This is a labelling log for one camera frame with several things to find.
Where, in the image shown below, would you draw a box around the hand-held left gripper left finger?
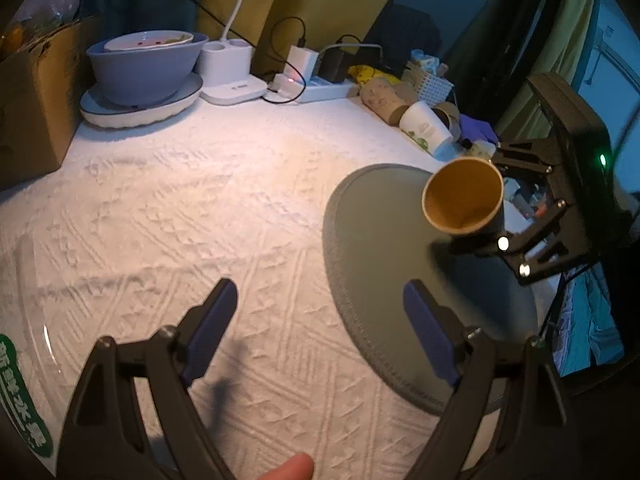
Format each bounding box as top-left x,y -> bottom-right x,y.
56,277 -> 238,480

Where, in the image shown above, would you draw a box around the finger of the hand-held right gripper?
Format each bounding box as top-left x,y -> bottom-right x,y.
432,199 -> 598,287
491,136 -> 557,177

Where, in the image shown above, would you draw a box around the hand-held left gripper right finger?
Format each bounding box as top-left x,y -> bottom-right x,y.
402,280 -> 583,480

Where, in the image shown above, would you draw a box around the white paper cup green print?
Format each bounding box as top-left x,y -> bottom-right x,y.
398,101 -> 453,161

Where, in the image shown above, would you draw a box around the brown printed paper cup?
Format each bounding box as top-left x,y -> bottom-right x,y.
360,77 -> 417,126

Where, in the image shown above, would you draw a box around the person's left hand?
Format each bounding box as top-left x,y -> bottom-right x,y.
254,452 -> 316,480

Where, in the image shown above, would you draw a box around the purple glove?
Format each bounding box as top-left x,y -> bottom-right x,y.
457,113 -> 500,145

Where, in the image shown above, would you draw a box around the grey round mat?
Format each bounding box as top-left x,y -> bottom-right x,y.
322,162 -> 543,416

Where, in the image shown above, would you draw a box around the blue printed cloth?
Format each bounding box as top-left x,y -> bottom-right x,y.
552,265 -> 626,378

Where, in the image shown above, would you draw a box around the white woven basket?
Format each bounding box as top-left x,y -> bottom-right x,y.
401,60 -> 455,106

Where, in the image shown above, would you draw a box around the white textured tablecloth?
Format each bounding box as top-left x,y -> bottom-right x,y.
0,92 -> 553,480

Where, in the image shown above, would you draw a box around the yellow packet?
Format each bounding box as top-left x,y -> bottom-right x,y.
348,64 -> 386,86

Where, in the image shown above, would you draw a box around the clear plastic container green label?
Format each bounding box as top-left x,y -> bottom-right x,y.
0,234 -> 66,467

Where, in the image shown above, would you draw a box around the white power strip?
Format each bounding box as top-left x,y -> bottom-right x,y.
264,76 -> 362,104

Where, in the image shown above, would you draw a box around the black power adapter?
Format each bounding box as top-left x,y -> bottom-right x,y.
320,48 -> 353,84

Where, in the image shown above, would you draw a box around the white plate with blue rim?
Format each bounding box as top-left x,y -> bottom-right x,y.
80,72 -> 205,129

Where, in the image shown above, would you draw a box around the white charger plug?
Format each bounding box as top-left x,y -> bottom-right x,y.
288,45 -> 320,81

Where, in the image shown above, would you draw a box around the small white charging device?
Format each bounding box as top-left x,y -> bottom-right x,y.
272,73 -> 307,97

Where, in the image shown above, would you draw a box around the white desk lamp base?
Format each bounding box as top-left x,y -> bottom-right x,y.
196,0 -> 268,107

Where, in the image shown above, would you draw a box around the yellow curtain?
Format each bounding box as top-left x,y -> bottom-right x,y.
200,0 -> 416,78

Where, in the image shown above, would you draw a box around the blue bowl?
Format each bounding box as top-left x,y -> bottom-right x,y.
86,32 -> 210,106

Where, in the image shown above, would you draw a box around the cardboard box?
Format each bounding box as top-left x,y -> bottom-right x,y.
0,15 -> 103,192

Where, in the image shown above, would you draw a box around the white plate with red print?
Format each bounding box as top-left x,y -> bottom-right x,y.
104,31 -> 195,53

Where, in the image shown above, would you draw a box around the white adapter cable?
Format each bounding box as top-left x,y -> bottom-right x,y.
316,42 -> 383,61

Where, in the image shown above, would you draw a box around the black charger cable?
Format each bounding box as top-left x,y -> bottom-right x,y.
260,16 -> 307,106

